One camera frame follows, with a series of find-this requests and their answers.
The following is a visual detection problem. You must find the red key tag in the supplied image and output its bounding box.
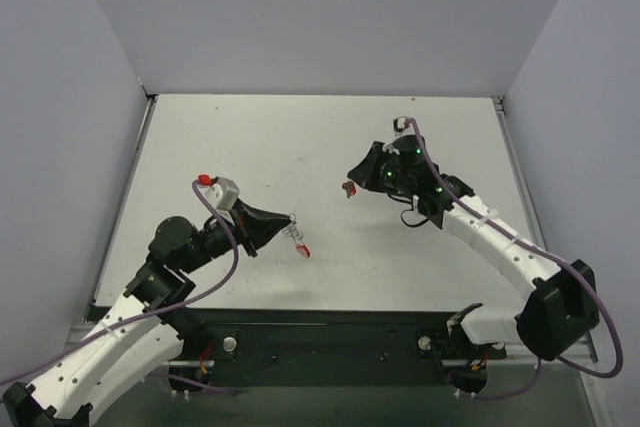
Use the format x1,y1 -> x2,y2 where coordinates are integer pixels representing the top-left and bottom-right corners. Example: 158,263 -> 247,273
341,180 -> 357,199

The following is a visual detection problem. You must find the red handled keyring holder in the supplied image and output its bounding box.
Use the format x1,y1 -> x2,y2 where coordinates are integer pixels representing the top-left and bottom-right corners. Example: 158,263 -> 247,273
282,213 -> 311,259

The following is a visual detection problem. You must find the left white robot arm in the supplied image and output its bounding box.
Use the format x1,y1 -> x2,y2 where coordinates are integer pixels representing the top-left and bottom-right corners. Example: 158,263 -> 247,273
2,201 -> 293,426

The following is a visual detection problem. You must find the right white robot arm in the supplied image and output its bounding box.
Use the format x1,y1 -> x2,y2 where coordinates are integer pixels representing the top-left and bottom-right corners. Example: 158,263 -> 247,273
347,135 -> 600,361

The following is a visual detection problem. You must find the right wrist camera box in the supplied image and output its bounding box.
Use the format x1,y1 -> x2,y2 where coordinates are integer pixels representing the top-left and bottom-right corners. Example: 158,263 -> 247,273
392,116 -> 412,137

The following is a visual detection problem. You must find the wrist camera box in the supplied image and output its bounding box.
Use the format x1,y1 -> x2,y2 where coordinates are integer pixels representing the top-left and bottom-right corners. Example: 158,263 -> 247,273
392,116 -> 412,137
206,177 -> 240,212

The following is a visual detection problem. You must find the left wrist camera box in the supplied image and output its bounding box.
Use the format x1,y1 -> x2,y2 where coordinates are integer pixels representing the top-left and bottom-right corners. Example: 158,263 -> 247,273
206,177 -> 240,212

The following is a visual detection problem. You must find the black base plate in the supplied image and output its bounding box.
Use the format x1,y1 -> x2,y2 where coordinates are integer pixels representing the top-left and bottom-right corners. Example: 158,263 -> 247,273
159,309 -> 506,394

